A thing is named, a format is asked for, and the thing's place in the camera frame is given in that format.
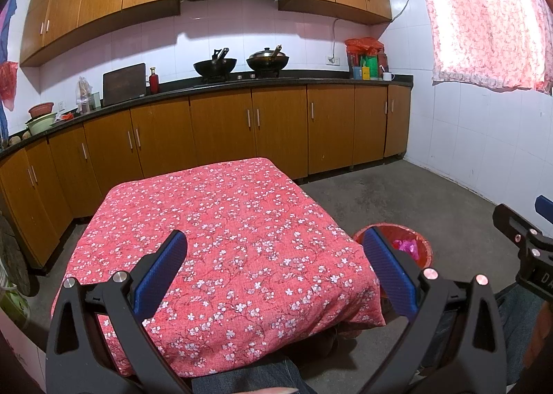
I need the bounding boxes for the gas stove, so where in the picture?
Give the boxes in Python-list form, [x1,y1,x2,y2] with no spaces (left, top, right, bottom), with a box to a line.
[193,70,299,84]

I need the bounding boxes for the green and white container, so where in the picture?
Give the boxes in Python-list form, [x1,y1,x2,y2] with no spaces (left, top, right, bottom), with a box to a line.
[0,264,31,328]

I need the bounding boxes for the dark wooden cutting board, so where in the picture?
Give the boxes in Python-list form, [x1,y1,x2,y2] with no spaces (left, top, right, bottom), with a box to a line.
[102,63,147,107]

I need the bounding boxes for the black kitchen countertop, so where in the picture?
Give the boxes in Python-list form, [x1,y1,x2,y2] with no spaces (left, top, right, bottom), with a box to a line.
[0,70,413,157]

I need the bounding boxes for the wooden lower kitchen cabinets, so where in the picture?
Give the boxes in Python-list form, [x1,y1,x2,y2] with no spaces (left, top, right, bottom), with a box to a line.
[0,83,411,269]

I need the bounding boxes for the pink plastic bag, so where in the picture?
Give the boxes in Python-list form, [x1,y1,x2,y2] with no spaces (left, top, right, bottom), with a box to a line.
[392,238,419,260]

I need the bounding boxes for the red bag over condiments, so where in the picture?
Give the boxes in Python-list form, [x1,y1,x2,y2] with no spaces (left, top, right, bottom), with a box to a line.
[344,37,384,56]

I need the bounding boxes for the red trash bin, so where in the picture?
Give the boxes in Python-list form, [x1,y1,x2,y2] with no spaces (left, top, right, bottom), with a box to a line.
[353,223,433,271]

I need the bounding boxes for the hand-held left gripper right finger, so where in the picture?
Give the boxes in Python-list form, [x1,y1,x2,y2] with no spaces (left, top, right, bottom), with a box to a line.
[364,226,508,394]

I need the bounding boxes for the person's left leg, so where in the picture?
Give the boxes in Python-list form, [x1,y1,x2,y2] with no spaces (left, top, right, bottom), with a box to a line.
[216,357,318,394]

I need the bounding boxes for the white socket cable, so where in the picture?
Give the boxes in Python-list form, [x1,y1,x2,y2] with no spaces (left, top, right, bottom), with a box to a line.
[331,18,342,58]

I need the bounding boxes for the person's right forearm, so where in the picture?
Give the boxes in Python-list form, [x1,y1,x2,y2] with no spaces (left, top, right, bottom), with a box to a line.
[523,303,553,377]

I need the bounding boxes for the person's leg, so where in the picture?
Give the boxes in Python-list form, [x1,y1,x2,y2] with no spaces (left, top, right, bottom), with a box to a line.
[216,357,318,394]
[421,282,545,384]

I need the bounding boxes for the round dark wooden block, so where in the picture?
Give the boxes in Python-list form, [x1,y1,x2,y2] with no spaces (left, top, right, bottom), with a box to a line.
[0,212,33,295]

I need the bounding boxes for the black open wok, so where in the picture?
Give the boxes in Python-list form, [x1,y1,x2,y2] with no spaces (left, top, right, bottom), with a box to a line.
[193,47,238,79]

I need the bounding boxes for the black wok with lid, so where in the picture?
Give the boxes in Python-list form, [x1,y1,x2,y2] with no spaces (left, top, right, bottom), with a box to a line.
[246,45,290,73]

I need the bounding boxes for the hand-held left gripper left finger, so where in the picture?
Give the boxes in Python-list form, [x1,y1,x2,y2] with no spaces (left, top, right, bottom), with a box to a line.
[45,229,193,394]

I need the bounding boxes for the pink and blue hanging cloth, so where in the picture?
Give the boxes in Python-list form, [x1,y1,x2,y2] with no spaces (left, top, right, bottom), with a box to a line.
[0,0,18,148]

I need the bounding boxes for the red floral tablecloth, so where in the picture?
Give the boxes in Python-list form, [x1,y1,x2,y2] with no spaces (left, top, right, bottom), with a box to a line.
[51,157,386,377]

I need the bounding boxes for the pink floral curtain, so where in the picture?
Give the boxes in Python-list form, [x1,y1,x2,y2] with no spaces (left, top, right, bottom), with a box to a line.
[410,0,553,94]

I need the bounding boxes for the green plastic basin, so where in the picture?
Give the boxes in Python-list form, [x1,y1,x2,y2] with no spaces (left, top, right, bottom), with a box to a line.
[26,113,58,134]

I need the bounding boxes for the hanging red plastic bag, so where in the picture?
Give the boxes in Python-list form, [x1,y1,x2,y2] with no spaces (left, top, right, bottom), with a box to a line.
[0,61,19,111]

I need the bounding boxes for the person's right leg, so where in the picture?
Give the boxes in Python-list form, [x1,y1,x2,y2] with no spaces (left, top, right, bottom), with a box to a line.
[421,282,545,384]

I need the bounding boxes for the clear plastic bag with food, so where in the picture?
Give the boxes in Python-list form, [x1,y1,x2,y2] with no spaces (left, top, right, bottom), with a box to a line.
[77,76,93,113]

